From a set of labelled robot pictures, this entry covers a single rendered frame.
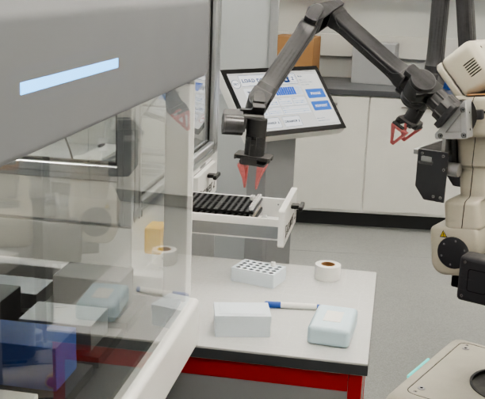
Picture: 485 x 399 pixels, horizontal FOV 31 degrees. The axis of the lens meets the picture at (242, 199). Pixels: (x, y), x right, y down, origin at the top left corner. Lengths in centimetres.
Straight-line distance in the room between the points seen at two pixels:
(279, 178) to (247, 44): 87
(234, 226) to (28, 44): 162
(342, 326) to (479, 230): 96
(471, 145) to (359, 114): 279
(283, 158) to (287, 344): 171
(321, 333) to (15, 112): 121
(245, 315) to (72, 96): 105
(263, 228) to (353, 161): 317
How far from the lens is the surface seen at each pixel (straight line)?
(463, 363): 315
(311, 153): 555
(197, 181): 275
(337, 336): 194
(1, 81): 84
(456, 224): 281
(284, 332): 201
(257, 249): 362
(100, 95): 109
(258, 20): 419
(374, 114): 553
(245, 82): 343
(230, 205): 253
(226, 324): 196
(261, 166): 242
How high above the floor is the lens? 154
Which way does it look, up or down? 14 degrees down
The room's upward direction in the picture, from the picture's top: 2 degrees clockwise
